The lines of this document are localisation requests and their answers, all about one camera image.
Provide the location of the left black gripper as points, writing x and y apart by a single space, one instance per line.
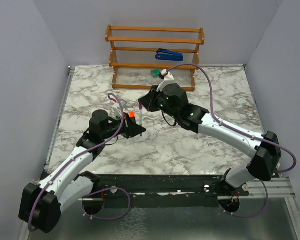
138 129

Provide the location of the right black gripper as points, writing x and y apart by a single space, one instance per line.
148 101

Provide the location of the thin white green pen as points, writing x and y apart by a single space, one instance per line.
140 120

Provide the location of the black orange highlighter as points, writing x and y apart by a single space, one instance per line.
133 119

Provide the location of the orange highlighter cap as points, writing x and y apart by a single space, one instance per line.
132 114

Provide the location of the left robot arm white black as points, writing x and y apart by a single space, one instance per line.
42 204

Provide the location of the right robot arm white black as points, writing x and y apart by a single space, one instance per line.
262 149

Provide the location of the green tape dispenser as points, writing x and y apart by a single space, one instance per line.
155 73

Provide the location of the blue stapler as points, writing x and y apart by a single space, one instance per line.
168 55

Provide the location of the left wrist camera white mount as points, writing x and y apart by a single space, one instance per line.
117 109

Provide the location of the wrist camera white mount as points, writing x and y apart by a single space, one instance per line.
117 109
166 79

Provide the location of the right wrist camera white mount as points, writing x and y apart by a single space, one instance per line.
166 79

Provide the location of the black mounting base rail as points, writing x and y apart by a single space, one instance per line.
167 191

